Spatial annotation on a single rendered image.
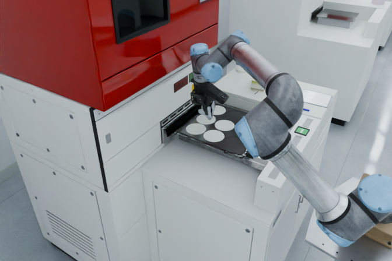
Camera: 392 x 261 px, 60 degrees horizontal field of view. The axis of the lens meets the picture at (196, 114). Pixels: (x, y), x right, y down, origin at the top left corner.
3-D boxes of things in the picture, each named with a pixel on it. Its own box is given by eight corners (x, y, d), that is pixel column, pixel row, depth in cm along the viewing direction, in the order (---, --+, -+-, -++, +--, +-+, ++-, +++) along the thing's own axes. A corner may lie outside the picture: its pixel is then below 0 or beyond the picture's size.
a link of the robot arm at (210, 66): (223, 54, 124) (212, 43, 132) (200, 75, 125) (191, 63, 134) (234, 67, 128) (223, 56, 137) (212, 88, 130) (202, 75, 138)
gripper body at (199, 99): (200, 95, 157) (197, 73, 150) (216, 99, 153) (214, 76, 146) (191, 104, 152) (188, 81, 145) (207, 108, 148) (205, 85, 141)
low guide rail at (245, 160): (178, 138, 174) (178, 134, 172) (181, 137, 175) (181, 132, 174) (271, 174, 151) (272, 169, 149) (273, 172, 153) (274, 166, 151)
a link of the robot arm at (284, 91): (313, 84, 91) (232, 21, 128) (282, 112, 93) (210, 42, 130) (327, 106, 99) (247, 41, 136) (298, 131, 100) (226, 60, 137)
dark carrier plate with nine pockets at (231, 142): (176, 131, 166) (176, 131, 166) (212, 102, 191) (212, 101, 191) (240, 155, 150) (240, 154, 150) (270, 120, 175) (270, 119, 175)
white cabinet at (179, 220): (151, 275, 198) (140, 168, 156) (229, 179, 268) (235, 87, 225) (253, 339, 169) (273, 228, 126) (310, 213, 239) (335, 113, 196)
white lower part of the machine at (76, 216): (45, 245, 216) (7, 140, 173) (132, 172, 275) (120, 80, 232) (129, 305, 184) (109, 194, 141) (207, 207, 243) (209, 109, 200)
